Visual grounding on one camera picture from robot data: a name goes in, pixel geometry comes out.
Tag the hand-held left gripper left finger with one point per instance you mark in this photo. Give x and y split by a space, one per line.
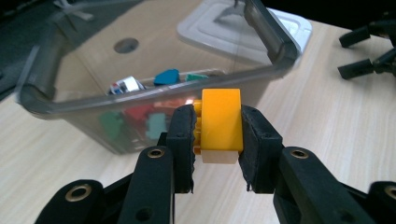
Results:
182 146

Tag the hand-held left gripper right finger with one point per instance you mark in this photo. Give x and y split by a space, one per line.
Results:
261 149

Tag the yellow orange building block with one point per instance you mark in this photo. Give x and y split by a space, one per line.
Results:
221 121

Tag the turquoise building block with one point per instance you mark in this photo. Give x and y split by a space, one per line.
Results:
196 77

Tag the dark teal building block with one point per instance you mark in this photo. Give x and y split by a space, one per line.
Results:
167 77

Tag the green building block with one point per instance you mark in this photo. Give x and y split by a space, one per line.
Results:
111 126

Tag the white toy car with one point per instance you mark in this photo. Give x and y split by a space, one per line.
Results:
127 84

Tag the clear grey plastic storage box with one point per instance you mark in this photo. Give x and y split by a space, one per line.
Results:
87 102

